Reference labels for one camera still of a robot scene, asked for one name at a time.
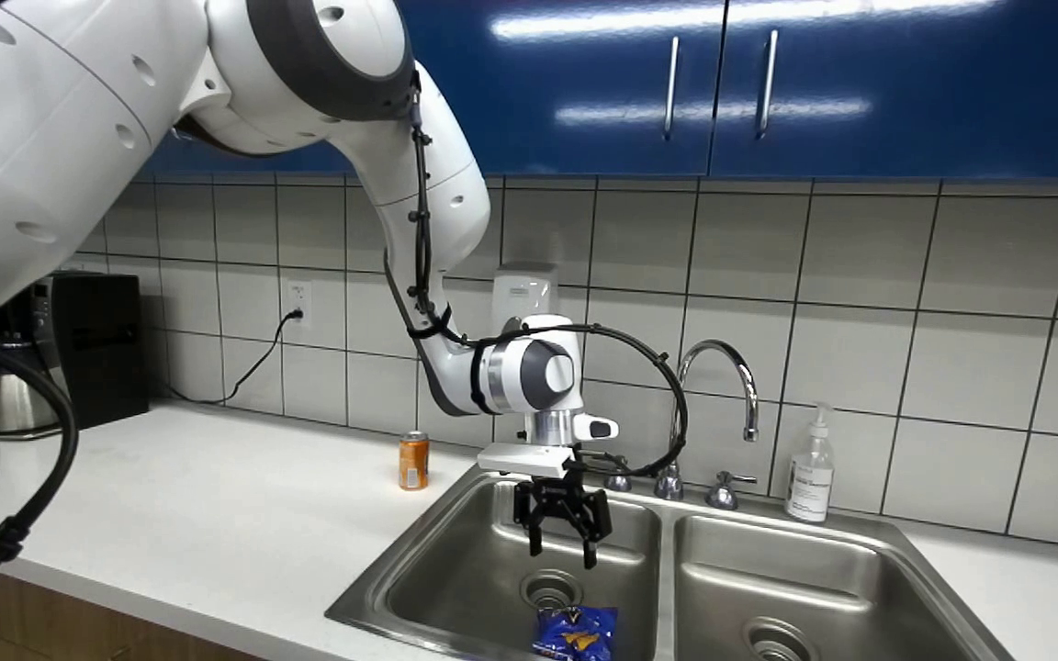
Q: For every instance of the blue Doritos chip bag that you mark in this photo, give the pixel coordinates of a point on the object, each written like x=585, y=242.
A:
x=576, y=634

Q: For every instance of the chrome gooseneck faucet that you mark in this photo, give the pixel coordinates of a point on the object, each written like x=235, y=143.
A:
x=719, y=417

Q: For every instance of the black appliance on counter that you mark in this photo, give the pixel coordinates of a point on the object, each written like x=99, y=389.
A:
x=99, y=344

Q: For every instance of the white wall soap dispenser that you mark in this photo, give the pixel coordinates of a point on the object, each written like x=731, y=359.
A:
x=518, y=295

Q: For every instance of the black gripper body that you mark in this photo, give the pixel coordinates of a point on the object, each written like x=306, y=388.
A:
x=567, y=498

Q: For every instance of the clear sanitizer pump bottle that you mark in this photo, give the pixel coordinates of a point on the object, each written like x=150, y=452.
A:
x=814, y=476

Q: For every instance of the white wall power outlet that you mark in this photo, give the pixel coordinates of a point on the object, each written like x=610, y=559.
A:
x=294, y=299

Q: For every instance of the stainless steel double sink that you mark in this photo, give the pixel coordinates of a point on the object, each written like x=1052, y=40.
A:
x=681, y=579

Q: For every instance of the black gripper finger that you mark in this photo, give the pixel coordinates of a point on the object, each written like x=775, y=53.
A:
x=592, y=525
x=526, y=517

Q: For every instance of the orange soda can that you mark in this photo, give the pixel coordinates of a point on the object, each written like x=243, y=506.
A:
x=414, y=460

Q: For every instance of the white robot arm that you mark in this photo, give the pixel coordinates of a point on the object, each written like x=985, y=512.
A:
x=98, y=93

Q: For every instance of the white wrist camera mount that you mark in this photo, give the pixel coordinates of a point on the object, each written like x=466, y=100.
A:
x=548, y=455

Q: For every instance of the blue upper cabinets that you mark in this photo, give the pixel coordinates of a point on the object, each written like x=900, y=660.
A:
x=749, y=91

